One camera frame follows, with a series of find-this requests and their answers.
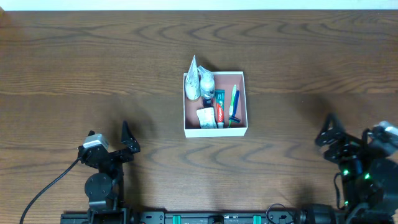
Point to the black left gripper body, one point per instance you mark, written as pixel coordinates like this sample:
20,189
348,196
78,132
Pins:
113,154

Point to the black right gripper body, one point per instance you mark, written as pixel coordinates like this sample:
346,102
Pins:
339,144

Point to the green soap bar packet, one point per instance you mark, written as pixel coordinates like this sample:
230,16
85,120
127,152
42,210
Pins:
206,118

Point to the white cream tube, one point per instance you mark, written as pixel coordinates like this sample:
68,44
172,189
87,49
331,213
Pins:
192,83

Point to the clear spray bottle blue liquid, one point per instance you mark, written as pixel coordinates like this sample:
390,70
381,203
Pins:
207,86

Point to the blue disposable razor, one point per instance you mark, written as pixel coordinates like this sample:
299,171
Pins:
236,100

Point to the green toothpaste tube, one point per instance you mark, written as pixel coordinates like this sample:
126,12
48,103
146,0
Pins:
219,97

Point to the green white toothbrush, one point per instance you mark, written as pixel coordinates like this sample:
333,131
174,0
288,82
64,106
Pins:
231,107

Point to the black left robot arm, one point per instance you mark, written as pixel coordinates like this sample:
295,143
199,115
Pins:
105,188

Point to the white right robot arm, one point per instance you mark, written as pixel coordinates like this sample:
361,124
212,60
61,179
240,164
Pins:
368,176

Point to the white cardboard box pink inside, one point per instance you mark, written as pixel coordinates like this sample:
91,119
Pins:
223,81

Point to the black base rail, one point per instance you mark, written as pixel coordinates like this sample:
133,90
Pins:
314,213

